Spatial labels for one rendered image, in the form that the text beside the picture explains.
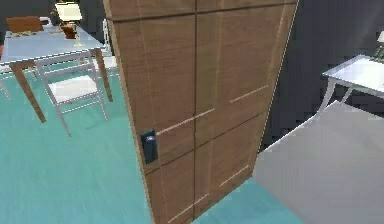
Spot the pale blue wooden-legged table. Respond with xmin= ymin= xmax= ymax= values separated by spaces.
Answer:
xmin=0 ymin=23 xmax=114 ymax=124

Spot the white slatted chair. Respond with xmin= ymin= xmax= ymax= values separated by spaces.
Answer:
xmin=94 ymin=18 xmax=118 ymax=78
xmin=33 ymin=50 xmax=110 ymax=138

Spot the white table lamp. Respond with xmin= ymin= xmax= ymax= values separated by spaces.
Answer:
xmin=54 ymin=1 xmax=85 ymax=48

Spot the white side table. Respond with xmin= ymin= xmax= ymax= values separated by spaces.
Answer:
xmin=315 ymin=54 xmax=384 ymax=118

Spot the brown wooden cupboard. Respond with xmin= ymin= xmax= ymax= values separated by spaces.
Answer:
xmin=102 ymin=0 xmax=300 ymax=224

